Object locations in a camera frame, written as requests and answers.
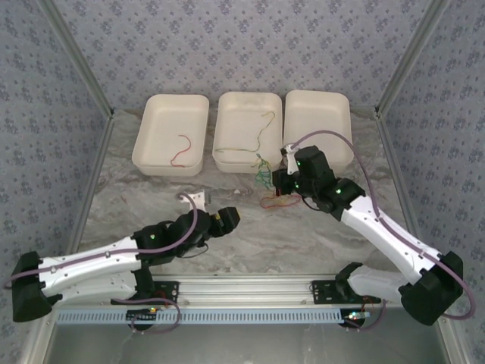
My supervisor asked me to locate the teal green cable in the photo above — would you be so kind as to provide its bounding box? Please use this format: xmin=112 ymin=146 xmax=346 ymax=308
xmin=254 ymin=170 xmax=274 ymax=190

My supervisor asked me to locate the green and yellow cable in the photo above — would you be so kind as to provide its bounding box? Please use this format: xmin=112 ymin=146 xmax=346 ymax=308
xmin=252 ymin=152 xmax=272 ymax=171

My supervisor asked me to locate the yellow-green cable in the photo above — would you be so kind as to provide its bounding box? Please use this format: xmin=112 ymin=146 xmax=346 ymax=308
xmin=213 ymin=110 xmax=277 ymax=154

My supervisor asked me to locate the short red cable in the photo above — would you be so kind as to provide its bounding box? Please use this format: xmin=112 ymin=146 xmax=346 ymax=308
xmin=170 ymin=132 xmax=193 ymax=168

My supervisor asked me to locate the cream plastic tray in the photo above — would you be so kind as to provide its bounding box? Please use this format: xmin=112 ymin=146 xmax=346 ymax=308
xmin=131 ymin=93 xmax=210 ymax=177
xmin=283 ymin=89 xmax=355 ymax=171
xmin=211 ymin=91 xmax=283 ymax=174

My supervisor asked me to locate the small black controller board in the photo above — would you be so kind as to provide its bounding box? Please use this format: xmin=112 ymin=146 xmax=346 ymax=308
xmin=342 ymin=309 xmax=373 ymax=328
xmin=126 ymin=308 xmax=159 ymax=324

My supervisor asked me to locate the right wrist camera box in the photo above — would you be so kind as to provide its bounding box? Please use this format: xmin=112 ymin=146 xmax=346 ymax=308
xmin=280 ymin=142 xmax=301 ymax=177

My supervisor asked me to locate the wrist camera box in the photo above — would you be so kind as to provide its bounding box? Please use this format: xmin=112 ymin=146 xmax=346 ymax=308
xmin=280 ymin=142 xmax=301 ymax=177
xmin=184 ymin=189 xmax=211 ymax=213

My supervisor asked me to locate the left wrist thin black wire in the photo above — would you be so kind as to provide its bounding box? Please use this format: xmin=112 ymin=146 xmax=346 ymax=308
xmin=187 ymin=241 xmax=210 ymax=259

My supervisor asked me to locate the wrist thin black wire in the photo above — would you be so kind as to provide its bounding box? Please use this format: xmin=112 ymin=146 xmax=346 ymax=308
xmin=187 ymin=241 xmax=210 ymax=259
xmin=302 ymin=196 xmax=324 ymax=213

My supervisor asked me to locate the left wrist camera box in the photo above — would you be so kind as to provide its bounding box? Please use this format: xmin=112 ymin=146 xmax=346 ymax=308
xmin=184 ymin=189 xmax=211 ymax=213

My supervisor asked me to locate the right wrist thin black wire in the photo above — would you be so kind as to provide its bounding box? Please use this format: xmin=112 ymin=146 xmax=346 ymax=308
xmin=302 ymin=196 xmax=324 ymax=213

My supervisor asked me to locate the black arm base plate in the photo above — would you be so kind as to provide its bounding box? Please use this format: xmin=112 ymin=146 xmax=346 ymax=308
xmin=110 ymin=281 xmax=180 ymax=306
xmin=311 ymin=279 xmax=382 ymax=306

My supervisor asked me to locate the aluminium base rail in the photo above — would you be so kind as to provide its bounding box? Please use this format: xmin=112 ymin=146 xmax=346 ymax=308
xmin=40 ymin=275 xmax=455 ymax=306

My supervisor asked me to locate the aluminium side rail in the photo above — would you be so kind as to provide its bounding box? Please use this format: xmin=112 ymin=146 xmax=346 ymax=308
xmin=373 ymin=108 xmax=427 ymax=251
xmin=70 ymin=113 xmax=115 ymax=251

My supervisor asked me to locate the light blue slotted cable duct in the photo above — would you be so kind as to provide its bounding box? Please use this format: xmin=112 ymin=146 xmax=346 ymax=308
xmin=51 ymin=307 xmax=376 ymax=325

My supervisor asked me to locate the aluminium frame post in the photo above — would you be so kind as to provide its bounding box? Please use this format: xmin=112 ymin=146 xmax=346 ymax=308
xmin=39 ymin=0 xmax=115 ymax=119
xmin=374 ymin=0 xmax=452 ymax=117

